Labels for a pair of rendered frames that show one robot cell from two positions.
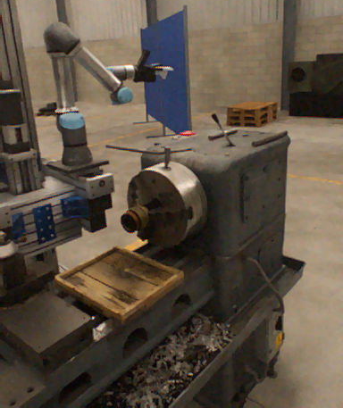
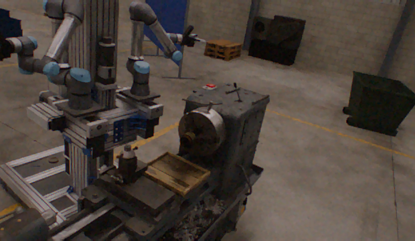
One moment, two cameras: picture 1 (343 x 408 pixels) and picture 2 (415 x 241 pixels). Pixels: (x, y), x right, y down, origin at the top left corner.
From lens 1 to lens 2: 0.69 m
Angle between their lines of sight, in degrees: 14
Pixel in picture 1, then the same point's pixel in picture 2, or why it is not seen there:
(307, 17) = not seen: outside the picture
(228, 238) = (233, 154)
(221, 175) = (237, 120)
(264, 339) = (236, 209)
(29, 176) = (110, 99)
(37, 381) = (152, 222)
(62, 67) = (139, 30)
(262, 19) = not seen: outside the picture
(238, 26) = not seen: outside the picture
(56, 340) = (161, 203)
